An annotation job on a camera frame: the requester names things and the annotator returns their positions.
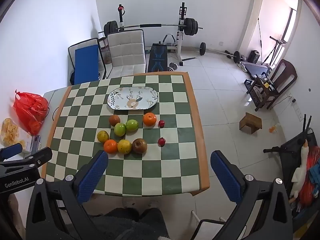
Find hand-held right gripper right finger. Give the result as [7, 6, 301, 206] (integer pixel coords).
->
[210, 150, 293, 240]

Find orange tangerine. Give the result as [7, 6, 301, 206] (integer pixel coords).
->
[143, 113, 157, 127]
[103, 139, 118, 154]

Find brown wooden chair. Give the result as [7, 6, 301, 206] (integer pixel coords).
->
[252, 59, 298, 112]

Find floral oval plate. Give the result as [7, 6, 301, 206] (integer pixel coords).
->
[107, 86, 160, 110]

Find small grey device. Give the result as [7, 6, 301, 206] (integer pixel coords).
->
[31, 135, 42, 153]

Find barbell with black plates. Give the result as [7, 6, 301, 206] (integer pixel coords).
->
[98, 17, 204, 37]

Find black framed chair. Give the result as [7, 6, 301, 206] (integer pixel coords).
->
[68, 38, 107, 85]

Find white goose plush toy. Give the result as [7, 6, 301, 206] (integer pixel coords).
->
[289, 139, 311, 203]

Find bag of yellow chips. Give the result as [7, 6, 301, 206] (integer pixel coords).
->
[0, 118, 20, 146]

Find yellow citrus fruit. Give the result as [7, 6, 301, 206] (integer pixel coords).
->
[117, 139, 132, 155]
[97, 130, 110, 143]

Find blue cushion pad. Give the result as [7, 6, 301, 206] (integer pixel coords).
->
[74, 44, 99, 85]

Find white barbell rack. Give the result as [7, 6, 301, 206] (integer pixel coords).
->
[117, 2, 198, 67]

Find person's legs grey trousers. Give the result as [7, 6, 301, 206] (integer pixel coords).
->
[91, 206, 171, 240]

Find small wooden stool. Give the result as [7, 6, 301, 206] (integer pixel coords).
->
[239, 112, 263, 134]

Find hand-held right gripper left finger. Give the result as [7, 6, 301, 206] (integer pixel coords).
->
[26, 150, 109, 240]

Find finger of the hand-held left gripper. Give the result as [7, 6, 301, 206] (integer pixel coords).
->
[0, 143, 23, 161]
[0, 147, 53, 172]

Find black metal chair frame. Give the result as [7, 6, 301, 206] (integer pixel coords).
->
[190, 210, 227, 240]

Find red plastic bag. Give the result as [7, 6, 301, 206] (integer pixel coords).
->
[13, 89, 49, 135]

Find green apple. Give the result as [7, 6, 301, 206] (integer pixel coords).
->
[125, 119, 139, 132]
[114, 123, 126, 137]

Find green checkered tablecloth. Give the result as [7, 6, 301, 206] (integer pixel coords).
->
[41, 71, 210, 197]

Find beige cushioned chair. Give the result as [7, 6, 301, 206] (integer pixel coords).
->
[107, 29, 147, 79]

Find brown red apple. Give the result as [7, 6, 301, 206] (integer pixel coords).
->
[132, 138, 148, 154]

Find black blue weight bench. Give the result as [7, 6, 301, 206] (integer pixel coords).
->
[147, 43, 168, 73]

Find long barbell with small plates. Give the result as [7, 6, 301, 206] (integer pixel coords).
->
[199, 42, 241, 64]

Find dark red orange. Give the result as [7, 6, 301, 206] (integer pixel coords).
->
[109, 114, 121, 127]

